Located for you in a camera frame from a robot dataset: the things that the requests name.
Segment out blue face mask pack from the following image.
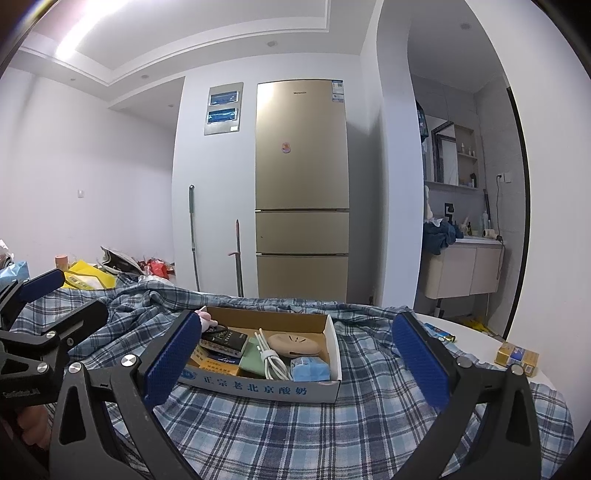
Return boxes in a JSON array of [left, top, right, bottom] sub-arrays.
[[290, 355, 332, 383]]

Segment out light blue plastic bag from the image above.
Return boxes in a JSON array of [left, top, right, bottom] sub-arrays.
[[0, 260, 29, 287]]

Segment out beige round air freshener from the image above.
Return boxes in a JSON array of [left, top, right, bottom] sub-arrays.
[[269, 332, 322, 359]]

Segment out black patterned box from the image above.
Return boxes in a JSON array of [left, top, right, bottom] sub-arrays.
[[199, 325, 250, 359]]

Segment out printed cardboard box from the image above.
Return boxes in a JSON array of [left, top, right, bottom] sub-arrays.
[[178, 305, 344, 404]]

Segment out red snack bags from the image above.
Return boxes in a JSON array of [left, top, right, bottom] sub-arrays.
[[138, 257, 175, 280]]

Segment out beige vanity cabinet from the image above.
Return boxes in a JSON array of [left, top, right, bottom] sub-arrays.
[[423, 237, 507, 300]]

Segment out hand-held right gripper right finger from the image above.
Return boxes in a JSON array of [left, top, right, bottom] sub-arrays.
[[390, 311, 542, 480]]

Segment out wall shelf niche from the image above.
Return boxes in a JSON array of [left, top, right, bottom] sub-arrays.
[[455, 124, 480, 189]]

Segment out gold refrigerator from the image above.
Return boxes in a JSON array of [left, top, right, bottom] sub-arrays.
[[255, 78, 351, 304]]

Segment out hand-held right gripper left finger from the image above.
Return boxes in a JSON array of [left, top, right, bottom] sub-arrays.
[[48, 309, 204, 480]]

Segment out yellow tissue pack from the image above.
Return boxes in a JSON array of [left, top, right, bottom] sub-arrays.
[[494, 341, 540, 378], [190, 346, 243, 377]]

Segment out grey mop handle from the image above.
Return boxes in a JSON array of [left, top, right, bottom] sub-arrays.
[[188, 184, 201, 293]]

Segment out white pink plush bunny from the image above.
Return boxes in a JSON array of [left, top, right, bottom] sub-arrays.
[[194, 310, 221, 333]]

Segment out blue plaid blanket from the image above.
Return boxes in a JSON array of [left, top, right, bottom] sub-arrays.
[[0, 277, 576, 480]]

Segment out white charging cable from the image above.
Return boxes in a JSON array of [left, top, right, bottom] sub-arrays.
[[253, 328, 293, 380]]

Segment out yellow bag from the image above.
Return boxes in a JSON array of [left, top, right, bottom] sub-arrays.
[[63, 259, 117, 291]]

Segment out green packet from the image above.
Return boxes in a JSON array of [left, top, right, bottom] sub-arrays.
[[238, 336, 271, 380]]

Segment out dark blue towel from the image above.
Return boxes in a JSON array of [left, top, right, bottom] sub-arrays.
[[423, 220, 458, 256]]

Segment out person's left hand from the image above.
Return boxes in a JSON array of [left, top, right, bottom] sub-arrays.
[[18, 405, 52, 451]]

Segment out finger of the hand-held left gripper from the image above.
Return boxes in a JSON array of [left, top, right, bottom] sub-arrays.
[[0, 268, 66, 325], [0, 299, 110, 370]]

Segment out black door frame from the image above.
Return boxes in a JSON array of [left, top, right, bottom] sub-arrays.
[[501, 83, 533, 340]]

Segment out bathroom mirror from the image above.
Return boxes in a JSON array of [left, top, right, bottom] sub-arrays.
[[431, 120, 459, 186]]

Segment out grey electrical panel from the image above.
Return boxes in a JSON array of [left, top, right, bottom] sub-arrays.
[[204, 82, 245, 136]]

